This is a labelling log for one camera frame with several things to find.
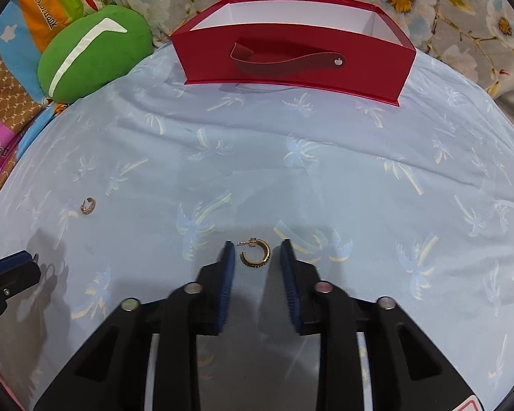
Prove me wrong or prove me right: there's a gold hoop earring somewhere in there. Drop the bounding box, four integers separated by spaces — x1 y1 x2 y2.
237 238 272 268

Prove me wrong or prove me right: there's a light blue palm-print sheet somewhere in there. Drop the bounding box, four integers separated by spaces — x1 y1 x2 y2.
0 47 514 410

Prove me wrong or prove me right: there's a colourful cartoon monkey sheet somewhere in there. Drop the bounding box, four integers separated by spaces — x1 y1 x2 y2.
0 0 114 191

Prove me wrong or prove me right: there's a green round cushion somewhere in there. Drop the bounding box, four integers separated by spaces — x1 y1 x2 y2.
37 5 153 104

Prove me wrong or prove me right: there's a red gift box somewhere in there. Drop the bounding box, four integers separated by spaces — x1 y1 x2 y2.
171 0 417 105

